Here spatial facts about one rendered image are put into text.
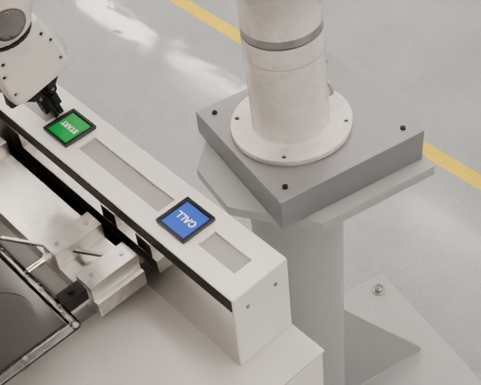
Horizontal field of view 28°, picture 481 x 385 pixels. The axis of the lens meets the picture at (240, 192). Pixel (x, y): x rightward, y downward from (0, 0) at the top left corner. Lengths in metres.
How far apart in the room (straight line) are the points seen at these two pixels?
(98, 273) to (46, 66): 0.30
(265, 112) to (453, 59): 1.64
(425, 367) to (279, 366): 1.00
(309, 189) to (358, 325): 0.66
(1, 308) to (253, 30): 0.50
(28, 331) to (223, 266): 0.27
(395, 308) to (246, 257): 1.15
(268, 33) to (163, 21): 1.91
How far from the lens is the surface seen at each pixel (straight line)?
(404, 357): 2.23
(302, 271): 1.64
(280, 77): 1.36
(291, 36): 1.32
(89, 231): 1.34
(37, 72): 1.36
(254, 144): 1.45
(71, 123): 1.42
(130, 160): 1.34
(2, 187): 1.48
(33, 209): 1.43
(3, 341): 1.27
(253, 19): 1.31
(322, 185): 1.40
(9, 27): 1.19
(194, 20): 3.20
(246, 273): 1.18
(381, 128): 1.47
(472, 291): 2.39
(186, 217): 1.25
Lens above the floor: 1.89
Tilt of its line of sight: 47 degrees down
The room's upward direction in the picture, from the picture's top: 7 degrees counter-clockwise
